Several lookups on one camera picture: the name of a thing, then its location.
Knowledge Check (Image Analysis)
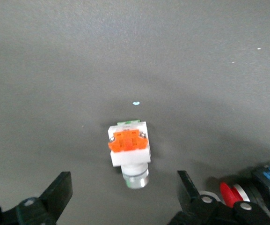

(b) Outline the dark grey table mat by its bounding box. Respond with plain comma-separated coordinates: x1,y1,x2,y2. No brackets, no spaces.
0,0,270,225

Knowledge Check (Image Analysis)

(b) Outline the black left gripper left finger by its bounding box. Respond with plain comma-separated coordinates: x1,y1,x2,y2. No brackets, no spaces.
0,171,73,225

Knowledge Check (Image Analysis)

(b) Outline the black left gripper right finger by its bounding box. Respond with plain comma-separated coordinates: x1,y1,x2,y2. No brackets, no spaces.
167,170,270,225

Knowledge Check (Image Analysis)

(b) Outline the white orange push button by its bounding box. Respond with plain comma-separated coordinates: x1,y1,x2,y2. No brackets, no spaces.
108,119,152,190

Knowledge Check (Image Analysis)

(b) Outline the red mushroom emergency button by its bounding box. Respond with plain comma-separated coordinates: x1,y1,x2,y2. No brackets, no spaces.
219,159,270,214

